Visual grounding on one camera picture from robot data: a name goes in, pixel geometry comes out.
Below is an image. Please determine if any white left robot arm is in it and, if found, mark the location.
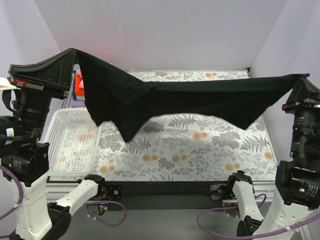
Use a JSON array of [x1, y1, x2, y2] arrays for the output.
[[0, 48, 107, 240]]

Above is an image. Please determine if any aluminium frame rail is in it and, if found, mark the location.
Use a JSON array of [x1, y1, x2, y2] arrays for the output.
[[46, 179, 79, 202]]

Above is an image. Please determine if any black t shirt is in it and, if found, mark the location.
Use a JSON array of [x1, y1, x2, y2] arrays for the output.
[[76, 51, 308, 142]]

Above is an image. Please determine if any pink folded t shirt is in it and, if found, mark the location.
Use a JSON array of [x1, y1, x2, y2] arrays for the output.
[[75, 70, 84, 89]]

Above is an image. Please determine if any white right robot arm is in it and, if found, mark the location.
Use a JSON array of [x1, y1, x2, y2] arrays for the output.
[[226, 74, 320, 240]]

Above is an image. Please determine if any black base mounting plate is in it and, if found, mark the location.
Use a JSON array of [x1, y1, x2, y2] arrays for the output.
[[104, 181, 232, 210]]

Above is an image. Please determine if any orange folded t shirt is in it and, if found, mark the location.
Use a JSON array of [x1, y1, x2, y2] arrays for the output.
[[74, 75, 85, 97]]

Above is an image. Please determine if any floral patterned table mat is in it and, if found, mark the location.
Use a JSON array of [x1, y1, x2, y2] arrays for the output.
[[93, 70, 278, 182]]

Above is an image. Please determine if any white plastic basket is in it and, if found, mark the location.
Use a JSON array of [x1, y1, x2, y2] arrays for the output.
[[44, 107, 101, 177]]

